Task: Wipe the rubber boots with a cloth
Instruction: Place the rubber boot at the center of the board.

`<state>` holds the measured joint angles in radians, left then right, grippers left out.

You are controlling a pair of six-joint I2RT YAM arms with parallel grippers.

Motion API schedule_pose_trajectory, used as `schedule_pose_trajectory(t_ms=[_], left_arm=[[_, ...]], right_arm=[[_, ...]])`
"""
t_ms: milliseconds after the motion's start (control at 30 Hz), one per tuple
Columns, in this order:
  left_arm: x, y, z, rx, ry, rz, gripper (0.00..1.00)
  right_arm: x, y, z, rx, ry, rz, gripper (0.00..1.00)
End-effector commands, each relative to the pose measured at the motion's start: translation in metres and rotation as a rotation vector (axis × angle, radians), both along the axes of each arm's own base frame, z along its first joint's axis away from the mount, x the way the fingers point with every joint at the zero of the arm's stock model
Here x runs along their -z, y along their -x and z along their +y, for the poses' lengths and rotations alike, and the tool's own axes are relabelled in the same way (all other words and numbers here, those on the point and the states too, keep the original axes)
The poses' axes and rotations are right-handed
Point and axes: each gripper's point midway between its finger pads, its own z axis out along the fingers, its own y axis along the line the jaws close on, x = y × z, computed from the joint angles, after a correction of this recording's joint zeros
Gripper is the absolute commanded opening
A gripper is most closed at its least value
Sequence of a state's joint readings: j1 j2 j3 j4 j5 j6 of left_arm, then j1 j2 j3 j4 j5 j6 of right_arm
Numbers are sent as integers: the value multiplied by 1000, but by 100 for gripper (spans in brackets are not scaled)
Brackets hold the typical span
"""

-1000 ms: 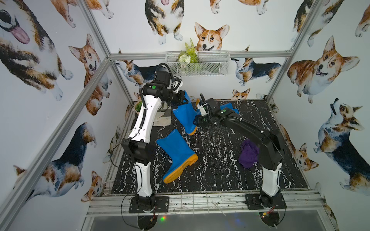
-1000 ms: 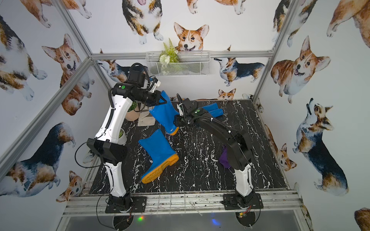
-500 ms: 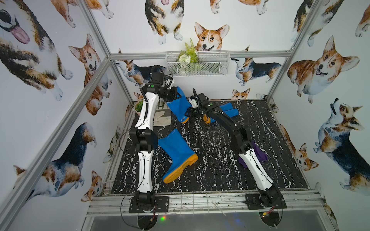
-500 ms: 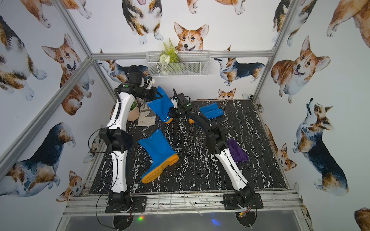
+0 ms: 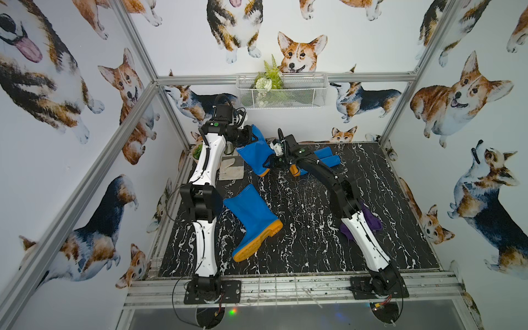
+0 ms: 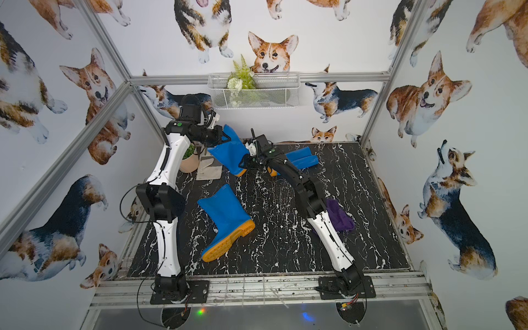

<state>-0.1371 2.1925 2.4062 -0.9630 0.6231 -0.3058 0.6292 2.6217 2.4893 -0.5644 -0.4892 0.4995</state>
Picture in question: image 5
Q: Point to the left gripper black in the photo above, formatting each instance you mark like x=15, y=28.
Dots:
x=247, y=135

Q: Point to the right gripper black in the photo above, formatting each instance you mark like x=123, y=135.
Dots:
x=271, y=163

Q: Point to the blue rubber boot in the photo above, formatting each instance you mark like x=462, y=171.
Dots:
x=257, y=153
x=326, y=159
x=258, y=220

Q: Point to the purple cloth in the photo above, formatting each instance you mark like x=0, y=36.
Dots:
x=374, y=223

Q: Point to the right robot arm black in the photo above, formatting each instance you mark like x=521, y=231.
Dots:
x=345, y=204

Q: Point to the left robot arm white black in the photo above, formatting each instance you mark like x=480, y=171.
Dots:
x=204, y=203

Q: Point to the white grey work glove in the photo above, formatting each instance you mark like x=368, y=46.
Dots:
x=231, y=166

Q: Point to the green plant in pink pot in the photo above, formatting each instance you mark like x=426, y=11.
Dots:
x=197, y=151

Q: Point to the pink ribbed plant pot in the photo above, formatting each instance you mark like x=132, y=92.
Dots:
x=191, y=153

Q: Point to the fern and white flower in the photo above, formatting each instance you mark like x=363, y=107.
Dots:
x=267, y=84

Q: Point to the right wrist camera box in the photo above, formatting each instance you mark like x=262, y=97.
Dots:
x=279, y=145

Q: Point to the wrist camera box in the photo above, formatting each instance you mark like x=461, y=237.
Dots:
x=279, y=145
x=225, y=111

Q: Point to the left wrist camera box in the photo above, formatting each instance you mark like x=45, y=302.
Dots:
x=225, y=111

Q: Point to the white wire wall basket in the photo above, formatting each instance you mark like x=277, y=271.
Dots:
x=300, y=91

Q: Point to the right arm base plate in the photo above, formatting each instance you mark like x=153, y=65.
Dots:
x=365, y=287

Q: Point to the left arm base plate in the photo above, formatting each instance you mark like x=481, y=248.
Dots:
x=212, y=291

